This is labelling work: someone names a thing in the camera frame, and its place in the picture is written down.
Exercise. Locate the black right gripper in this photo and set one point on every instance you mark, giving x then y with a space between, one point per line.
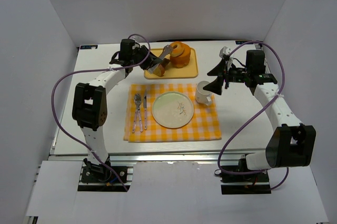
226 75

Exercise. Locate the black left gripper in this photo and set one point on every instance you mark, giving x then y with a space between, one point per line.
147 58

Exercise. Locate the orange ring donut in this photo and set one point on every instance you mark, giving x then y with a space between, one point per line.
177 49

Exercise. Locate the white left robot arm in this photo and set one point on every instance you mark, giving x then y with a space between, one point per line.
90 103

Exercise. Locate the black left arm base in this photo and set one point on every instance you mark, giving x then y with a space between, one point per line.
97 178

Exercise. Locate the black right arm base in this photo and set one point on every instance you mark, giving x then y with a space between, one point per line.
255 184

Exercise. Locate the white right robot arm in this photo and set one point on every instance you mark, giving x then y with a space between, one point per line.
292 142

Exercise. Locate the sliced loaf bread piece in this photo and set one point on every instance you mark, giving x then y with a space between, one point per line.
159 70

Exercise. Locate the white ceramic mug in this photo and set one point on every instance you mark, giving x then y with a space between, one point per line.
203 96

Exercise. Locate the yellow plastic tray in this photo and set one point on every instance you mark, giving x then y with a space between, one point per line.
189 71

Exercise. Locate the small dark brown pastry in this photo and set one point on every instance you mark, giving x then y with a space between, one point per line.
165 62

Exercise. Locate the tall orange round cake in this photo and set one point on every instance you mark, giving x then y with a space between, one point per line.
182 60

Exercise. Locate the blue label sticker left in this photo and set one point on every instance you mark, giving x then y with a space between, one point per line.
83 47

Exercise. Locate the blue label sticker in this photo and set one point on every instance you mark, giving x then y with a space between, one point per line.
240 42
83 47

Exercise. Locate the blue label sticker right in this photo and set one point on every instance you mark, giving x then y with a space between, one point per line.
240 42

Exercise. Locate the yellow checkered cloth placemat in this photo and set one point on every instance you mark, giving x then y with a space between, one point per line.
203 126

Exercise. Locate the pale green ceramic plate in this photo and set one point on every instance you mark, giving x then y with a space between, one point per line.
172 110

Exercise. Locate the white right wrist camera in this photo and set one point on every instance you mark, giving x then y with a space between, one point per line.
225 51

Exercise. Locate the knife with pink handle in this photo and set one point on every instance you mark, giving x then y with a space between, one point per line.
145 109

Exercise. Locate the spoon with pink handle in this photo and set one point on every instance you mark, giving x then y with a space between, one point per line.
135 118

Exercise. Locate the aluminium table frame rail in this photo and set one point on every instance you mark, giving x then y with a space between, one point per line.
230 157

